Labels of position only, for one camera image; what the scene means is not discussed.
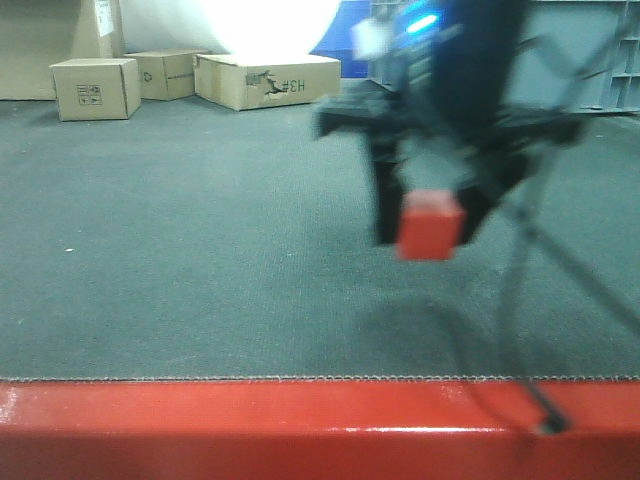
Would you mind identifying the large cardboard box H3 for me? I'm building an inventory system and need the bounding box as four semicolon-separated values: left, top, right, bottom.
193;54;342;111

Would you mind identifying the red magnetic cube block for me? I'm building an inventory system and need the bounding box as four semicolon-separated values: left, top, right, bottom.
396;190;466;261

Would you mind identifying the black gripper finger behind block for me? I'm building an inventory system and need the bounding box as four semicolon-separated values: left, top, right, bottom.
455;180;513;245

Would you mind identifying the tall cardboard sheet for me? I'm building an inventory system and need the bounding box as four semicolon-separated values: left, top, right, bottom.
1;0;125;100

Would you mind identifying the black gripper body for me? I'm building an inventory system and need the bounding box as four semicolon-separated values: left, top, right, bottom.
314;1;581;200

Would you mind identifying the black gripper finger block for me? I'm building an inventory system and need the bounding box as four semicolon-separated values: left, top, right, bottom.
367;139;405;245

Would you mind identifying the grey metal shelving unit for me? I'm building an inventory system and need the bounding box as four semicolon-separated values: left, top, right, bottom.
353;1;633;129

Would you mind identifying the black cable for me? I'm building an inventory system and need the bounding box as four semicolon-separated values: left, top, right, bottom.
464;39;640;435

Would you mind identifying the red metal bar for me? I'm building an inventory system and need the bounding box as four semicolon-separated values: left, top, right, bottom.
1;380;639;479

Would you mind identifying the blue panel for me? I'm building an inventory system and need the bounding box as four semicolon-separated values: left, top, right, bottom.
311;1;370;78

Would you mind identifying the small cardboard box left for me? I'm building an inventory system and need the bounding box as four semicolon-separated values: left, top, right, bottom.
50;58;141;122

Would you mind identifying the middle cardboard box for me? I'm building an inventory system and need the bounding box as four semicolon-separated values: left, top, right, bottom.
125;49;208;101

